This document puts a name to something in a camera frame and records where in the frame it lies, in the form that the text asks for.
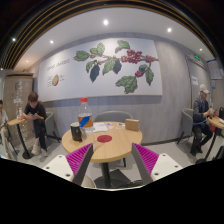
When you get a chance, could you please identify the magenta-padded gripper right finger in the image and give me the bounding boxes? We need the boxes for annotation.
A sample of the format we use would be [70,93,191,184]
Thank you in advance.
[130,142,184,186]

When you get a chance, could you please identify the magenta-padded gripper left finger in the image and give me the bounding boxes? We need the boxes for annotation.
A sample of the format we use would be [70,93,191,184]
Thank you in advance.
[42,143,95,187]

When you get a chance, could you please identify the clear red-capped drink bottle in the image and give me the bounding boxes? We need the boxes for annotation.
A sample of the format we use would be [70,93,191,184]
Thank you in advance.
[77,97,94,134]

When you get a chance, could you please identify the black mug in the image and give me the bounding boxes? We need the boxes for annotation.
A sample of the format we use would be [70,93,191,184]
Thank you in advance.
[70,121,83,142]

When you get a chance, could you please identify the flat round red coaster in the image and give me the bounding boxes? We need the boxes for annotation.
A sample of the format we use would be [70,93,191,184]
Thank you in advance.
[96,134,113,144]

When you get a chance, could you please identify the small brown cardboard box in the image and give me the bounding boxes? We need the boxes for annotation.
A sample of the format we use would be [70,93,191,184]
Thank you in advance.
[124,118,141,132]

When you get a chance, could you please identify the white paper sheet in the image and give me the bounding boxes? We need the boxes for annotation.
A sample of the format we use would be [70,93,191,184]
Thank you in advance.
[92,122,110,133]

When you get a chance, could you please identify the person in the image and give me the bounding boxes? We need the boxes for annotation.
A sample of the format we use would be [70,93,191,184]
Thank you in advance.
[0,99,14,161]
[190,83,218,157]
[22,91,49,158]

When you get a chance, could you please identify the small round wooden table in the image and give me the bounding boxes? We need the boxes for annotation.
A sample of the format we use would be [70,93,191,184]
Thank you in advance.
[196,116,224,164]
[7,117,34,160]

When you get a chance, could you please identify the round ceiling spotlights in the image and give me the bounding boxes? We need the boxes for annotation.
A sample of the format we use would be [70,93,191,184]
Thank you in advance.
[9,18,174,46]

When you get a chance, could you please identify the coffee plant wall mural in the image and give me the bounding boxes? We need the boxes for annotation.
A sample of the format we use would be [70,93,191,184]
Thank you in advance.
[37,37,164,103]

